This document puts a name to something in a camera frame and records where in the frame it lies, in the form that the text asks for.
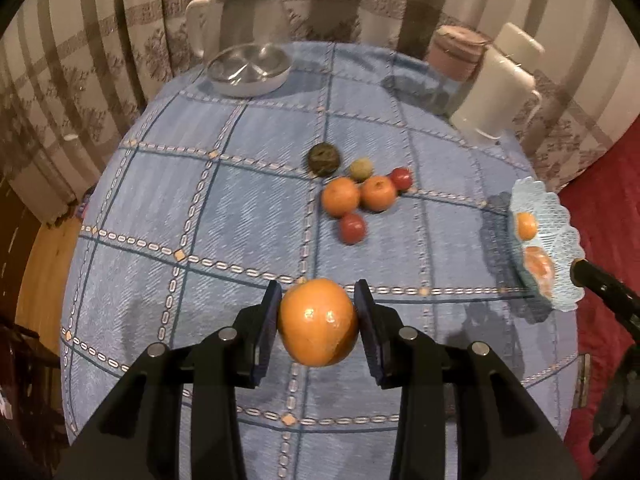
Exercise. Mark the glass kettle with lid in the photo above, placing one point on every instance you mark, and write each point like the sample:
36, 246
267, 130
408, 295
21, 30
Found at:
213, 26

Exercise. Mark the light blue lattice basket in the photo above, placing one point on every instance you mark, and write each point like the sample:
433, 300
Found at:
556, 236

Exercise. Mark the large orange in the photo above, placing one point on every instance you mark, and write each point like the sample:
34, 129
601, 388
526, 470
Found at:
318, 323

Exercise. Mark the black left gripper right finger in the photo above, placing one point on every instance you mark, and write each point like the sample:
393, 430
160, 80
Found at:
501, 431

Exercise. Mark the small mandarin orange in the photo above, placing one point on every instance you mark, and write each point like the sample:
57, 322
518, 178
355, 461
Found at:
378, 193

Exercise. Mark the plastic bag of orange pieces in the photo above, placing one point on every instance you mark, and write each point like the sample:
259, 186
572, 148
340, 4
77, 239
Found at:
541, 266

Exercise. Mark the dark brown wrinkled fruit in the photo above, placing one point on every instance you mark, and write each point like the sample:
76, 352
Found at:
323, 159

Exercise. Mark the red cherry tomato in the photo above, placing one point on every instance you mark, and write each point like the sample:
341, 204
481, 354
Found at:
401, 178
352, 229

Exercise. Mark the beige patterned curtain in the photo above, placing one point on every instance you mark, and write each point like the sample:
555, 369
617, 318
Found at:
75, 75

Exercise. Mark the steel bowl white rim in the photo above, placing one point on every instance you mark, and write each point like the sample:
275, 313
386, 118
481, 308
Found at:
249, 70

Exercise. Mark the pink lidded glass jar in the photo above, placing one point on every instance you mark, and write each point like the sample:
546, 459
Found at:
455, 51

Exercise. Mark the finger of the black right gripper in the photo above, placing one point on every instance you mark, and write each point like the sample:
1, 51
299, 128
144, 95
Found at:
617, 297

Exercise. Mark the blue patterned tablecloth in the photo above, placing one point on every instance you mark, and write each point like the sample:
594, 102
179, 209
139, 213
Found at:
208, 199

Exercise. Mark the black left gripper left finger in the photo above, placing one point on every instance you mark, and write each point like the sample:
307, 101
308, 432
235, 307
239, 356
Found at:
135, 431

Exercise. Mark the oval orange kumquat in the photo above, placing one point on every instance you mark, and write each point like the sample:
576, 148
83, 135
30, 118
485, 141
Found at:
526, 226

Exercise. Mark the small greenish fruit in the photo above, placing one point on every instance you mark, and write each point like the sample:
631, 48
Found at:
361, 169

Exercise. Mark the red bed cover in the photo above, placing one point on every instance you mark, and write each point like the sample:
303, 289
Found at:
603, 435

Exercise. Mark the white thermos jug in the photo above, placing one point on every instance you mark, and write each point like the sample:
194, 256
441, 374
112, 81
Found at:
501, 88

